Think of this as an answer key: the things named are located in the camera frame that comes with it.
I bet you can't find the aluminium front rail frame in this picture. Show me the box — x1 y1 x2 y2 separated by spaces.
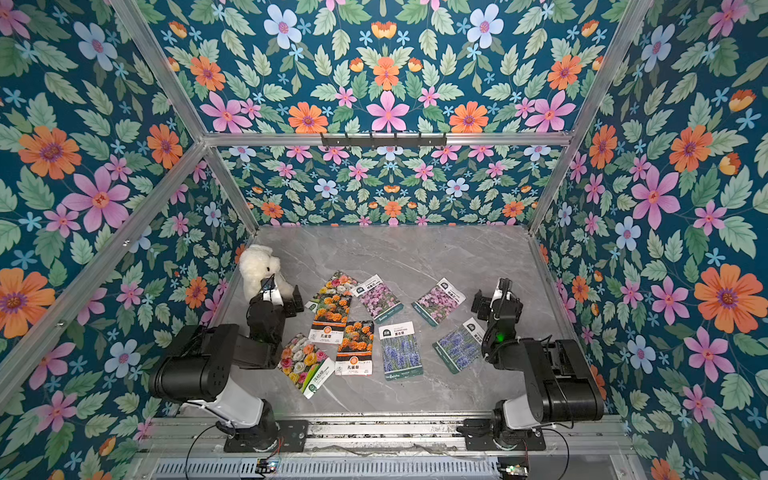
128 413 637 460

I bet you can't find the orange marigold seed packet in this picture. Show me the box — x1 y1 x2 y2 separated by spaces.
335 320 375 376
308 293 351 345

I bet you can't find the orange marigold seed packet lower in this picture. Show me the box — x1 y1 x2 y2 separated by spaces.
335 320 375 376

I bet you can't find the lavender seed packet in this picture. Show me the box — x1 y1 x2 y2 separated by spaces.
432 318 485 374
379 322 424 381

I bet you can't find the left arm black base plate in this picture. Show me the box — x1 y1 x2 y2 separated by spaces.
223 419 309 454

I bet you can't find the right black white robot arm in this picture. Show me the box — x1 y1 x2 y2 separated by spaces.
471 287 605 449

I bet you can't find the white plush teddy bear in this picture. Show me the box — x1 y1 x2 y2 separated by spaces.
238 244 295 302

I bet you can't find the white slotted cable duct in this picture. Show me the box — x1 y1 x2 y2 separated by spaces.
151 457 501 479

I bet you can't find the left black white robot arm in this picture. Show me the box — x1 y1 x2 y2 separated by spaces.
149 288 304 451

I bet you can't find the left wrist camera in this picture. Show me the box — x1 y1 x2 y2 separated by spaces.
259 275 284 306

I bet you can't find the pink flowers seed packet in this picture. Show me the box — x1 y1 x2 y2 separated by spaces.
352 275 403 324
412 278 466 327

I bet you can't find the mixed flowers seed packet top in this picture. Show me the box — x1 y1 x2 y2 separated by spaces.
305 271 359 312

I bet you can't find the black hook rail on wall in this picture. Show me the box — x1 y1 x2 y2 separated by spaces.
320 133 448 149

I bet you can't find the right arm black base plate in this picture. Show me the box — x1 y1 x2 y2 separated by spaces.
456 419 546 453

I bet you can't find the colourful roses seed packet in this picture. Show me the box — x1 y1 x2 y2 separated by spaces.
277 334 335 399

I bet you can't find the orange marigold seed packet upper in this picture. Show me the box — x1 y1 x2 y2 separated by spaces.
308 293 351 345

